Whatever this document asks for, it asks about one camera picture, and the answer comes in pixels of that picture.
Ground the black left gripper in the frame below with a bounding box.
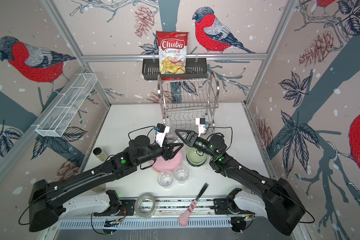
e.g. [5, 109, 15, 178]
[136, 135, 183, 166]

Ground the clear drinking glass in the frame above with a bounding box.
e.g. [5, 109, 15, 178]
[174, 165, 190, 184]
[166, 133, 183, 144]
[158, 170, 174, 189]

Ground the light green bowl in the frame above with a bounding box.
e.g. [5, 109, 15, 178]
[187, 148, 207, 167]

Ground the pink plate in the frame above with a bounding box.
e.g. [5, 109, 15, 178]
[150, 150, 183, 173]

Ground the steel two-tier dish rack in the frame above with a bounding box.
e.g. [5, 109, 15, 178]
[158, 73, 220, 135]

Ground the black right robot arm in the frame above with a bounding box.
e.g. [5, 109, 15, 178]
[175, 129, 306, 236]

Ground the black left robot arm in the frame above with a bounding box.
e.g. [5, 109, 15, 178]
[29, 135, 183, 232]

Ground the pink cat paw spatula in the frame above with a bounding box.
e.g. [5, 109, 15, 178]
[179, 183, 209, 227]

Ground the clear tape roll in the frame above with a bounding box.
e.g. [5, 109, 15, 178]
[134, 193, 156, 219]

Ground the small glass spice jar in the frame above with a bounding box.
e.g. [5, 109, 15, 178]
[93, 147, 109, 162]

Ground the red Chuba cassava chips bag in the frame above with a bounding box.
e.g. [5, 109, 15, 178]
[156, 31, 188, 74]

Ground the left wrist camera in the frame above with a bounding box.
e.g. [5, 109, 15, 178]
[154, 123, 170, 147]

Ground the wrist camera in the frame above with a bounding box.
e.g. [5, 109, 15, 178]
[195, 118, 210, 137]
[154, 123, 170, 147]

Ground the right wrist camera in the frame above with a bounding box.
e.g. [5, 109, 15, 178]
[195, 118, 210, 137]

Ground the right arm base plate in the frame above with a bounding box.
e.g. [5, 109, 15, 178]
[211, 199, 254, 216]

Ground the black wire wall basket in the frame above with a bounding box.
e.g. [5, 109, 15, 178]
[142, 57, 208, 80]

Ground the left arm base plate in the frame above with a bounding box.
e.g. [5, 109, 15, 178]
[93, 199, 136, 217]

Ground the white mesh wall shelf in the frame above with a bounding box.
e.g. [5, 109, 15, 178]
[36, 73, 98, 137]

